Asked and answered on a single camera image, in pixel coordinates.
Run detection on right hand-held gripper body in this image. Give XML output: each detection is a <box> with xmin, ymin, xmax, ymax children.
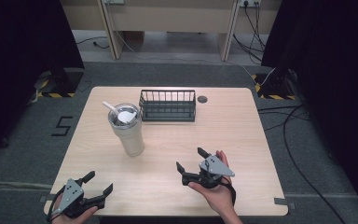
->
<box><xmin>181</xmin><ymin>154</ymin><xmax>236</xmax><ymax>189</ymax></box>

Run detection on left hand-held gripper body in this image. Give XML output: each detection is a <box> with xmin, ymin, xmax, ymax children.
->
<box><xmin>50</xmin><ymin>177</ymin><xmax>106</xmax><ymax>219</ymax></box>

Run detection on person's left hand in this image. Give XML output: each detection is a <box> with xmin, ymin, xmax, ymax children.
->
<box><xmin>51</xmin><ymin>194</ymin><xmax>99</xmax><ymax>224</ymax></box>

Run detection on person's right hand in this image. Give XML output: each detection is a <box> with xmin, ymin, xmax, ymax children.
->
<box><xmin>187</xmin><ymin>149</ymin><xmax>236</xmax><ymax>217</ymax></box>

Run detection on grey tape strip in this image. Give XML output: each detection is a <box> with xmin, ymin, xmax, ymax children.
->
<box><xmin>273</xmin><ymin>197</ymin><xmax>296</xmax><ymax>210</ymax></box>
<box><xmin>38</xmin><ymin>193</ymin><xmax>57</xmax><ymax>203</ymax></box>

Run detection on cream tumbler cup with lid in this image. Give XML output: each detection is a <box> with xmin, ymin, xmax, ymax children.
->
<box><xmin>107</xmin><ymin>103</ymin><xmax>145</xmax><ymax>158</ymax></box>

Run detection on white straw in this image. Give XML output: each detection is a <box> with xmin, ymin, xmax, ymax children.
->
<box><xmin>102</xmin><ymin>101</ymin><xmax>120</xmax><ymax>117</ymax></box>

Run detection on black stand base striped tape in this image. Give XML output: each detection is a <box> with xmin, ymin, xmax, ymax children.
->
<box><xmin>33</xmin><ymin>68</ymin><xmax>85</xmax><ymax>99</ymax></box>
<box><xmin>251</xmin><ymin>69</ymin><xmax>298</xmax><ymax>102</ymax></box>

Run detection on black curtain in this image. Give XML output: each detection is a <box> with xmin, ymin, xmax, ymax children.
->
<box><xmin>260</xmin><ymin>0</ymin><xmax>358</xmax><ymax>217</ymax></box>
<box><xmin>0</xmin><ymin>0</ymin><xmax>86</xmax><ymax>158</ymax></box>

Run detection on beige desk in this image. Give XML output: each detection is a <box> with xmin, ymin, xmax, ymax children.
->
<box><xmin>59</xmin><ymin>0</ymin><xmax>282</xmax><ymax>62</ymax></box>

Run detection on black wrist strap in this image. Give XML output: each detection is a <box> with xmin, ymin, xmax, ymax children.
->
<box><xmin>220</xmin><ymin>176</ymin><xmax>238</xmax><ymax>207</ymax></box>
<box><xmin>45</xmin><ymin>186</ymin><xmax>67</xmax><ymax>223</ymax></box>

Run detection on black wire basket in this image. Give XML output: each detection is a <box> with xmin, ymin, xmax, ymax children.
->
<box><xmin>138</xmin><ymin>90</ymin><xmax>198</xmax><ymax>122</ymax></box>

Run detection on long black floor cables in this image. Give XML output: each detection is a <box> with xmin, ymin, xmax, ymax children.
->
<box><xmin>256</xmin><ymin>104</ymin><xmax>347</xmax><ymax>224</ymax></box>

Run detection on bundle of black hanging cables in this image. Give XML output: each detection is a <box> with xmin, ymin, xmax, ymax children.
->
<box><xmin>232</xmin><ymin>1</ymin><xmax>267</xmax><ymax>65</ymax></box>

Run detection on short black floor cable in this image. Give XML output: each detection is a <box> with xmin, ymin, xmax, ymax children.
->
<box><xmin>76</xmin><ymin>35</ymin><xmax>111</xmax><ymax>50</ymax></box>

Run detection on white wall socket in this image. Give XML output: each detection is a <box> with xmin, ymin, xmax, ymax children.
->
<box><xmin>240</xmin><ymin>0</ymin><xmax>262</xmax><ymax>8</ymax></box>

